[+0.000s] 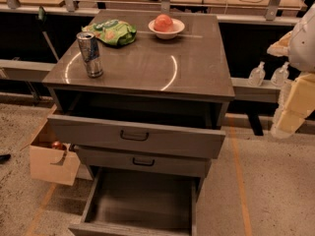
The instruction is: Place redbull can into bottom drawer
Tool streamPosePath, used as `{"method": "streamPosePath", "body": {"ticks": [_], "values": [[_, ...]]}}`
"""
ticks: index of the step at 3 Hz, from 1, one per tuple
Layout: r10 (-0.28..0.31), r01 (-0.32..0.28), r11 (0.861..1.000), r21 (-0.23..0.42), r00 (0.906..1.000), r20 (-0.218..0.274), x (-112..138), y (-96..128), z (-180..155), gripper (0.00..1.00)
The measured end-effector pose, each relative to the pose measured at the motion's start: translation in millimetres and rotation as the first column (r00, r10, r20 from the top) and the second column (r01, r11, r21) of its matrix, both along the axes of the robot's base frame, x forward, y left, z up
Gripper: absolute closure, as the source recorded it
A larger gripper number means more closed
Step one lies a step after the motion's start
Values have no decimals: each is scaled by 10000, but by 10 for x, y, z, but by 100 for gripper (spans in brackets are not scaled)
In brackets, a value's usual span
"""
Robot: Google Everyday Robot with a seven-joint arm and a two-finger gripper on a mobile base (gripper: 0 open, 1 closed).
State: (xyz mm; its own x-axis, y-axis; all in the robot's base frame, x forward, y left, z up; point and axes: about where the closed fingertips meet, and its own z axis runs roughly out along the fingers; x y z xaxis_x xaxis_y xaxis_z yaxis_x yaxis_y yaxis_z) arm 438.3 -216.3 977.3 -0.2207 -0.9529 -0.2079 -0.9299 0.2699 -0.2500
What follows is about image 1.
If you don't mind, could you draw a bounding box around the silver blue redbull can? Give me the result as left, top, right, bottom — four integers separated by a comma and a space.
77, 31, 103, 78

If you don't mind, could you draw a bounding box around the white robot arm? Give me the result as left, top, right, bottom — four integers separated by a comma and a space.
267, 4, 315, 139

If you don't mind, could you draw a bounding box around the grey drawer cabinet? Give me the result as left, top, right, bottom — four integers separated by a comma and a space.
41, 9, 236, 192

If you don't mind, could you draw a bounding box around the grey middle drawer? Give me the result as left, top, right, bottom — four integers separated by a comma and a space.
76, 146, 211, 178

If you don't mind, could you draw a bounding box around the grey drawer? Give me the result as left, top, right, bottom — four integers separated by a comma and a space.
48, 114, 225, 158
69, 168, 197, 236
76, 146, 211, 178

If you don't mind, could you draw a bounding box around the grey top drawer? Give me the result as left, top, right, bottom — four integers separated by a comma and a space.
48, 114, 225, 158

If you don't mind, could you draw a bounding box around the grey bottom drawer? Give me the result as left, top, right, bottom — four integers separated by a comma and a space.
69, 168, 197, 236

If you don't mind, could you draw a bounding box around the right clear sanitizer bottle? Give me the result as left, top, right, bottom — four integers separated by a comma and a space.
271, 62, 289, 87

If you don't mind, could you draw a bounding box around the clear sanitizer bottle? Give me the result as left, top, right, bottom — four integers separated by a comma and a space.
271, 62, 289, 87
248, 61, 265, 87

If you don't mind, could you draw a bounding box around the left clear sanitizer bottle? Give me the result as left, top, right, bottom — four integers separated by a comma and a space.
248, 61, 265, 87

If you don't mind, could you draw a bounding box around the white ceramic bowl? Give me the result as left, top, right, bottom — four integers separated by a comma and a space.
148, 19, 185, 40

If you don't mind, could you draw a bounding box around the red apple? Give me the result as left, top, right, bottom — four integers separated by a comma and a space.
154, 14, 173, 32

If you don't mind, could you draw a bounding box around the green chips bag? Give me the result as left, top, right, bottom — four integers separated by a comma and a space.
82, 19, 137, 46

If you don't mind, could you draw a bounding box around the red ball in box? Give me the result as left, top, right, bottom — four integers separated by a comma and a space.
51, 141, 67, 150

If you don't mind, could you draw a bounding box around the cardboard box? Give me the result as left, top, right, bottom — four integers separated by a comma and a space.
20, 104, 82, 187

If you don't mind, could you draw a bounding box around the black shoe tip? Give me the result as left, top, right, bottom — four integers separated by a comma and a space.
0, 154, 11, 164

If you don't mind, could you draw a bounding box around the green-handled tool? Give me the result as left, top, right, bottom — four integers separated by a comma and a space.
35, 6, 59, 60

